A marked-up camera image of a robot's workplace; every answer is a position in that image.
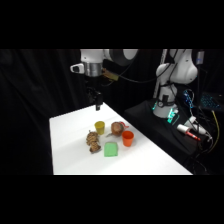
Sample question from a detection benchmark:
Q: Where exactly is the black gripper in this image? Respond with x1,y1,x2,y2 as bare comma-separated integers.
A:
85,76,103,112

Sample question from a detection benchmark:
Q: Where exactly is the orange plastic cup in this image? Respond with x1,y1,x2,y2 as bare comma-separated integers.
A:
121,130,135,148

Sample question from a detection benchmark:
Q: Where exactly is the yellow plastic cup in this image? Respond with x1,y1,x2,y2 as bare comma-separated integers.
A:
94,120,106,136

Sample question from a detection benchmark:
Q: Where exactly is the striped brown plush toy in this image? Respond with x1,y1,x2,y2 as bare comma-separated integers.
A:
85,130,103,154

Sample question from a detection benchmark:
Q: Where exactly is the green sponge block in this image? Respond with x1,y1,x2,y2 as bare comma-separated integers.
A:
103,141,120,158

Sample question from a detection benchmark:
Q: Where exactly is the black robot stand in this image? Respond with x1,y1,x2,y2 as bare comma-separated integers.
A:
123,97,203,158

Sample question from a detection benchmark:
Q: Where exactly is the black curtain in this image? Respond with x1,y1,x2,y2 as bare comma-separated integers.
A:
0,49,224,176

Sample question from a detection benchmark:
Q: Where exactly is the green lit control box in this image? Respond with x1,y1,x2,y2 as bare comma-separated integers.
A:
166,108,180,125

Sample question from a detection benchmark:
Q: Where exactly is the black vertical pole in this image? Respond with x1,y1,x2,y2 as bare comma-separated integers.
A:
195,49,205,134

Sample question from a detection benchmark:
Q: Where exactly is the tan wrist camera mount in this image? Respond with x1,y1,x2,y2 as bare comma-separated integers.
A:
102,67,120,82

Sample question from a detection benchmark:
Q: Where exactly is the blue cable bundle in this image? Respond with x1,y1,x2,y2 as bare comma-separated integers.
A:
182,88,197,112

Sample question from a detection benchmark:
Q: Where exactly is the yellow cable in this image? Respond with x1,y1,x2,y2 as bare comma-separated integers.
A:
209,109,221,155

